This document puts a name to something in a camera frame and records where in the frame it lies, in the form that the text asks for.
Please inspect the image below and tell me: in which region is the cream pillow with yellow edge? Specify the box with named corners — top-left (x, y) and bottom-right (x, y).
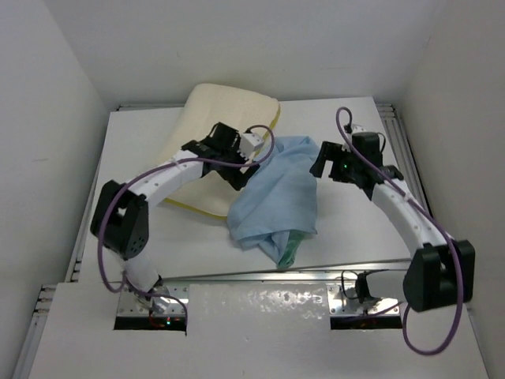
top-left (159, 84), bottom-right (280, 219)

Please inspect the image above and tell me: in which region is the light blue pillowcase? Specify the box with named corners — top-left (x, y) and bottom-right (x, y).
top-left (226, 136), bottom-right (319, 269)

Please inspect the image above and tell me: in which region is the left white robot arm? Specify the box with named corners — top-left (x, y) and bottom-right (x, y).
top-left (90, 122), bottom-right (264, 315)

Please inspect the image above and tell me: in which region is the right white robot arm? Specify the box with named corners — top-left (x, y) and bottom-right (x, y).
top-left (310, 132), bottom-right (476, 313)

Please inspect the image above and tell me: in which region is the white front cover panel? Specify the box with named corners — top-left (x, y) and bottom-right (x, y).
top-left (31, 283), bottom-right (487, 378)

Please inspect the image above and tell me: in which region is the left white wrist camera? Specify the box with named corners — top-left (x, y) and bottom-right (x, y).
top-left (238, 133), bottom-right (264, 158)

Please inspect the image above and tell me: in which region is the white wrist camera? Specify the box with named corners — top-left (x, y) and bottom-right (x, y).
top-left (238, 133), bottom-right (264, 158)
top-left (343, 123), bottom-right (366, 137)

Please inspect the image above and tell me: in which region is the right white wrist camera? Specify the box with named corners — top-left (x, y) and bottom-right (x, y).
top-left (343, 123), bottom-right (366, 137)

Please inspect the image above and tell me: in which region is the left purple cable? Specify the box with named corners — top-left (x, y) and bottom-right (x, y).
top-left (96, 125), bottom-right (276, 317)

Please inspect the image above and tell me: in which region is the aluminium frame rail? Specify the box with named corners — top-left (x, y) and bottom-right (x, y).
top-left (13, 98), bottom-right (481, 378)

